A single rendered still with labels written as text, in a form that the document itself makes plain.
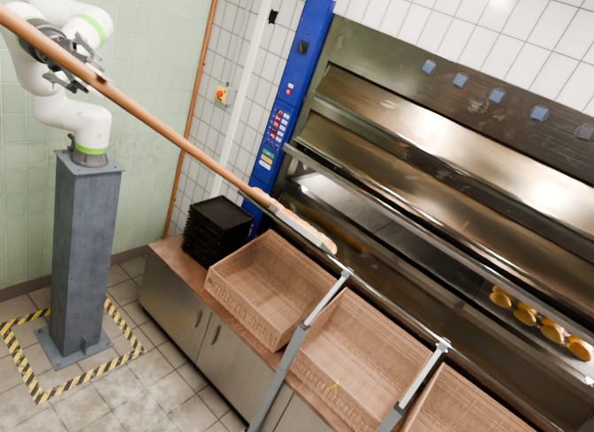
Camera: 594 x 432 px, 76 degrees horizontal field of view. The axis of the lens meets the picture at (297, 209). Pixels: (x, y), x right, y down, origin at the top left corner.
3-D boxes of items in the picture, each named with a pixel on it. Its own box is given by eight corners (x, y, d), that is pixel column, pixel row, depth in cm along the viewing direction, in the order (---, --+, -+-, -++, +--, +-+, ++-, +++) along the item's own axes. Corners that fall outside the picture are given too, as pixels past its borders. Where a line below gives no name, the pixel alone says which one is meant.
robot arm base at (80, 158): (55, 141, 173) (55, 129, 170) (88, 140, 184) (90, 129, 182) (79, 169, 161) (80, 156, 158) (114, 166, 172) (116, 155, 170)
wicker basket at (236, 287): (258, 261, 252) (270, 227, 239) (323, 314, 229) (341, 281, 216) (201, 287, 214) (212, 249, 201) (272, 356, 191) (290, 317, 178)
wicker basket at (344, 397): (328, 318, 227) (346, 284, 215) (409, 385, 204) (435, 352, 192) (277, 360, 189) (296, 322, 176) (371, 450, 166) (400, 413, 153)
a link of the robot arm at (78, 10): (80, 29, 142) (79, -5, 135) (117, 41, 146) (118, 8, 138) (60, 47, 129) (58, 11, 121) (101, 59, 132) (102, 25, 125)
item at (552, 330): (505, 261, 235) (510, 254, 232) (587, 310, 215) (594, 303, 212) (486, 299, 187) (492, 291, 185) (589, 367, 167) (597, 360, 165)
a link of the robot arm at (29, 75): (59, 15, 122) (95, 20, 124) (68, 51, 130) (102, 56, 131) (-1, 60, 96) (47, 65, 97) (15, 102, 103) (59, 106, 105)
